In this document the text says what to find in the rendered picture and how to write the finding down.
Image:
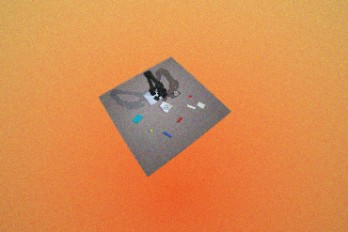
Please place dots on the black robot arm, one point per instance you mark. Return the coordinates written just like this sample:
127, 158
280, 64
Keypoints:
158, 84

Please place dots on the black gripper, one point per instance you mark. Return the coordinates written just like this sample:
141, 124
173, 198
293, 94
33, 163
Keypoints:
157, 97

